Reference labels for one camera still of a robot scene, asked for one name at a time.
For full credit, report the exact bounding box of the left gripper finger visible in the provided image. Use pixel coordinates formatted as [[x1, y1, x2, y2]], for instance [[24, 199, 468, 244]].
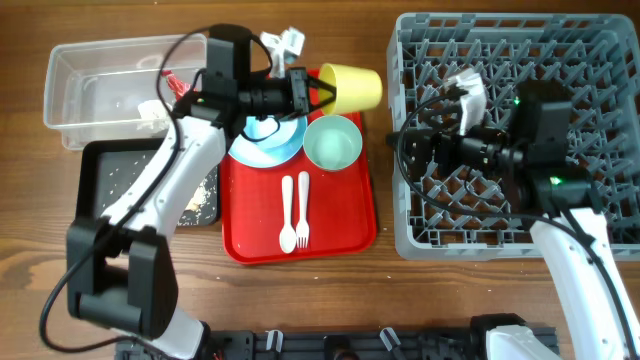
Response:
[[305, 95, 337, 115], [307, 75, 336, 94]]

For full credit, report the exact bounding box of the mint green bowl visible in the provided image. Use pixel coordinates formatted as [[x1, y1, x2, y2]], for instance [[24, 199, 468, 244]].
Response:
[[303, 115, 363, 172]]

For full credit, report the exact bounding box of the yellow plastic cup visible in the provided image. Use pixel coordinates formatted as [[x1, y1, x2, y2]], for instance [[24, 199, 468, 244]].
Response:
[[318, 63, 383, 115]]

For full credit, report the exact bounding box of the red snack wrapper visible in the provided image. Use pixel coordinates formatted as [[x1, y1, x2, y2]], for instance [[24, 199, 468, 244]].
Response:
[[161, 70, 191, 100]]

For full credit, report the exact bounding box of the white plastic fork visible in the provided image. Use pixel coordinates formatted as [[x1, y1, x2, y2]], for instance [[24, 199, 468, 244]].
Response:
[[295, 171, 310, 248]]

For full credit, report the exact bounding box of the white tissue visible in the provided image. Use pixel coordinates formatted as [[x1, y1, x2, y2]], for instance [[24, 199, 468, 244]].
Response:
[[137, 100, 170, 132]]

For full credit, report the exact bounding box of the food scraps and rice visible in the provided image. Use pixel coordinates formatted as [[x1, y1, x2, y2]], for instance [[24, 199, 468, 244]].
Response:
[[92, 150, 219, 226]]

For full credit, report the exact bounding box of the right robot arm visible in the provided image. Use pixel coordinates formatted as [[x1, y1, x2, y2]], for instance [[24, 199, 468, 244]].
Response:
[[386, 80, 639, 359]]

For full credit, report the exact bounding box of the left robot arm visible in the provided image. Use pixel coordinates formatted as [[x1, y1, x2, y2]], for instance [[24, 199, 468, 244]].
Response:
[[56, 24, 337, 359]]

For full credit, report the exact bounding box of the grey dishwasher rack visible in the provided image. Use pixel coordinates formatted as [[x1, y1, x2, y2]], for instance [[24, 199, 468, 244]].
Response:
[[386, 13, 639, 262]]

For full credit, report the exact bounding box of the light blue plate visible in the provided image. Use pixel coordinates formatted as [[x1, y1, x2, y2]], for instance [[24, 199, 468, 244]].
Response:
[[229, 116, 308, 169]]

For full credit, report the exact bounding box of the red serving tray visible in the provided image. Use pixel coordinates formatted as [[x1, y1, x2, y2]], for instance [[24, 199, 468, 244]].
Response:
[[216, 67, 378, 265]]

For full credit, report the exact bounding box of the white plastic spoon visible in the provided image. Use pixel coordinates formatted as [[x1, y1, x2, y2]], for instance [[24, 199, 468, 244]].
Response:
[[279, 175, 297, 254]]

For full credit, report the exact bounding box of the clear plastic bin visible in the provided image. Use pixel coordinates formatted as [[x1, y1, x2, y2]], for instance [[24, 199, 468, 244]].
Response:
[[43, 34, 206, 150]]

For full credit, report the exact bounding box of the black tray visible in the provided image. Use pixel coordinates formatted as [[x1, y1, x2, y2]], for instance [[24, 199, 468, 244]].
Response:
[[75, 138, 220, 226]]

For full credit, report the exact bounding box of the left black cable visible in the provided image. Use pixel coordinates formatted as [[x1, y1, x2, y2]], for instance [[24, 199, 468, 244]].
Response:
[[38, 24, 281, 354]]

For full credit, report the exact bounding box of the black cable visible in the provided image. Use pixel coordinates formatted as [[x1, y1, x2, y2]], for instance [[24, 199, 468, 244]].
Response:
[[38, 24, 281, 354], [394, 87, 636, 360]]

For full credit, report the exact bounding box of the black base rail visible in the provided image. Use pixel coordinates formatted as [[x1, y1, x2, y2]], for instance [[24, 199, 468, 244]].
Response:
[[113, 327, 557, 360]]

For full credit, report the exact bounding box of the right black cable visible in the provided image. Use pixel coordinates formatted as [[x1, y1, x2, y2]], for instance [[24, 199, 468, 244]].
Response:
[[394, 87, 636, 360]]

